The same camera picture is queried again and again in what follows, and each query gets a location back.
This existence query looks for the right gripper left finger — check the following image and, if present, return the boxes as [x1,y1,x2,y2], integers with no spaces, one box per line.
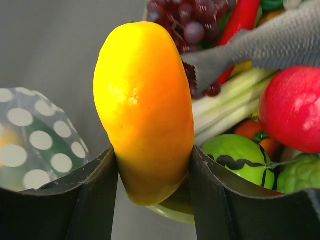
[0,147,118,240]

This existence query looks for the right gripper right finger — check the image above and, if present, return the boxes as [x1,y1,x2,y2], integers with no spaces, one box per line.
[189,146,320,240]

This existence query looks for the polka dot zip bag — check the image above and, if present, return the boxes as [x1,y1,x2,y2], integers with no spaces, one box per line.
[0,87,92,192]

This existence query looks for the fake yellow orange mango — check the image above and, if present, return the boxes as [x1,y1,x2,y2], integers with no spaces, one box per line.
[93,21,195,206]

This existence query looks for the fake grey fish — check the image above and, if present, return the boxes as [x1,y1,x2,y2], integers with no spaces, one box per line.
[181,0,320,92]

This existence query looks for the fake purple grapes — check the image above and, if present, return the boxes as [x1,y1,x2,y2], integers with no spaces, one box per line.
[145,0,237,100]

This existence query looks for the fake watermelon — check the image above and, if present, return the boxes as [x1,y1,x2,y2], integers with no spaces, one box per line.
[202,134,275,190]

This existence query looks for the fake green lettuce head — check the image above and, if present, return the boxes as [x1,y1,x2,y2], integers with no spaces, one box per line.
[276,153,320,194]

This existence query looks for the fake celery stalk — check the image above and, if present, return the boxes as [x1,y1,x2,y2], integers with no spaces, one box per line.
[192,68,276,146]

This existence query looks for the fake red radish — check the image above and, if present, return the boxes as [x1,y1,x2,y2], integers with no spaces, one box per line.
[258,66,320,154]

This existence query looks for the fake red chili pepper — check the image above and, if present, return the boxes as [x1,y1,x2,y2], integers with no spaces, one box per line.
[216,0,262,85]

